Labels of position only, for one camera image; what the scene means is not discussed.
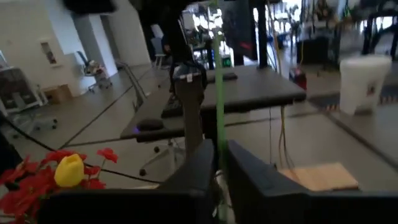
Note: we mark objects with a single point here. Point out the striped floor mat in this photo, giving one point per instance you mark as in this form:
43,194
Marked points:
323,99

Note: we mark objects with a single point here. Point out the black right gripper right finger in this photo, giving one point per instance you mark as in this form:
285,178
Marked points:
295,208

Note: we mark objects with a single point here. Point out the black building pillar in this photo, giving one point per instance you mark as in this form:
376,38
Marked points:
262,34

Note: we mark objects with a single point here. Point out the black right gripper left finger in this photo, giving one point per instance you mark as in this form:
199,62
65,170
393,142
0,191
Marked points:
124,208

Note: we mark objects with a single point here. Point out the grey office chair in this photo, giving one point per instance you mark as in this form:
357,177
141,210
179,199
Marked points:
18,90

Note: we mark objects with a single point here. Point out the red artificial flower bunch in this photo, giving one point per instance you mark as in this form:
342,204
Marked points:
28,189

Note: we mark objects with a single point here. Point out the framed wall picture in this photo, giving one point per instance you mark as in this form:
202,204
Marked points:
48,53

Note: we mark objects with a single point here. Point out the white trash bin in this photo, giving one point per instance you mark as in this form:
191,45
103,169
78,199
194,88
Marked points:
363,84

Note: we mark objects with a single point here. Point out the black computer mouse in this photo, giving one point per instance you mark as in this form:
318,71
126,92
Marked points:
150,125

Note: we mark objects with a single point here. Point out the small grey office desk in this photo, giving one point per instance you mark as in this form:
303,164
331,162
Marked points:
149,105

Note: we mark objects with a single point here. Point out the red black floor device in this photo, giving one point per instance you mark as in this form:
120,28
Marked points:
298,79

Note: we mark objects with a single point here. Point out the large black office desk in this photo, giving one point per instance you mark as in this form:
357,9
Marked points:
255,90

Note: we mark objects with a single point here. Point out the brown cardboard box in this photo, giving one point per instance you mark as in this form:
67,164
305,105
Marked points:
57,95

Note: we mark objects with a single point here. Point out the black floor cabinet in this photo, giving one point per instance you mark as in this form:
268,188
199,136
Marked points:
312,49

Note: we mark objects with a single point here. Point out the short-stemmed yellow artificial tulip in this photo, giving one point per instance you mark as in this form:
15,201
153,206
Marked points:
70,171

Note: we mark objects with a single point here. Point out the wooden table board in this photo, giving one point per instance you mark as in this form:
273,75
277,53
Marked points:
320,177

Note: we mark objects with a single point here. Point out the office chair with clutter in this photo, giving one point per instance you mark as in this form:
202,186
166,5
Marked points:
93,70

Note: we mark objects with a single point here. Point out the long-stemmed yellow artificial tulip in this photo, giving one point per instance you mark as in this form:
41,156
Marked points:
220,124

